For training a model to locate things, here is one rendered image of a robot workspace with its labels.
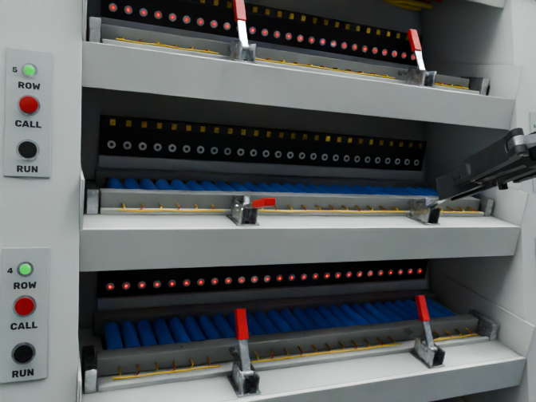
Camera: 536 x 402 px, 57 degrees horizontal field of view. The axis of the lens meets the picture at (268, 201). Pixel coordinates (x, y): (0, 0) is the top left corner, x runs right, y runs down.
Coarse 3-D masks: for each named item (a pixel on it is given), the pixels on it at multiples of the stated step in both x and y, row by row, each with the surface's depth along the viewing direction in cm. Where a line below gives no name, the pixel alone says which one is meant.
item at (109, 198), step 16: (112, 192) 55; (128, 192) 55; (144, 192) 56; (160, 192) 57; (176, 192) 58; (192, 192) 59; (208, 192) 60; (224, 192) 61; (240, 192) 62; (256, 192) 63; (272, 192) 64; (288, 192) 65; (160, 208) 56; (192, 208) 59; (208, 208) 59; (224, 208) 60; (272, 208) 63; (288, 208) 64; (304, 208) 65; (320, 208) 64; (336, 208) 67; (352, 208) 68; (368, 208) 69; (384, 208) 68; (400, 208) 71; (448, 208) 74; (464, 208) 76
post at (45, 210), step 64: (0, 0) 47; (64, 0) 49; (0, 64) 47; (64, 64) 49; (0, 128) 46; (64, 128) 49; (0, 192) 46; (64, 192) 48; (0, 256) 46; (64, 256) 48; (64, 320) 48; (0, 384) 45; (64, 384) 47
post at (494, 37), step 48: (432, 0) 91; (528, 0) 76; (432, 48) 90; (480, 48) 80; (528, 48) 76; (528, 96) 75; (432, 144) 90; (480, 144) 80; (528, 192) 74; (528, 240) 73; (432, 288) 89; (480, 288) 80; (528, 288) 73; (528, 384) 71
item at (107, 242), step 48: (96, 192) 53; (480, 192) 79; (96, 240) 50; (144, 240) 51; (192, 240) 54; (240, 240) 56; (288, 240) 58; (336, 240) 61; (384, 240) 64; (432, 240) 67; (480, 240) 70
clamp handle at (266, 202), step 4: (244, 196) 57; (248, 196) 57; (244, 200) 57; (248, 200) 57; (256, 200) 53; (260, 200) 52; (264, 200) 51; (268, 200) 51; (272, 200) 51; (244, 204) 57; (248, 204) 55; (252, 204) 54; (256, 204) 53; (260, 204) 52; (264, 204) 51; (268, 204) 51; (272, 204) 51; (244, 208) 57; (248, 208) 57
